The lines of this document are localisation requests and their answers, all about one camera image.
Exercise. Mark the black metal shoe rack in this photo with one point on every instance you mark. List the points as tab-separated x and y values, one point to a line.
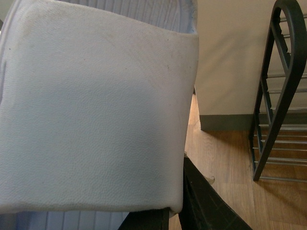
287	32

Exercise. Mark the light blue slide slipper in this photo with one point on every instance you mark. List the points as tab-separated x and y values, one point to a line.
94	108

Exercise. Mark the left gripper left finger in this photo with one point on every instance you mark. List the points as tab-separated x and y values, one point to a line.
155	219

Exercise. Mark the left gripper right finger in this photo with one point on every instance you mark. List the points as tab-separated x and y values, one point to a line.
203	208

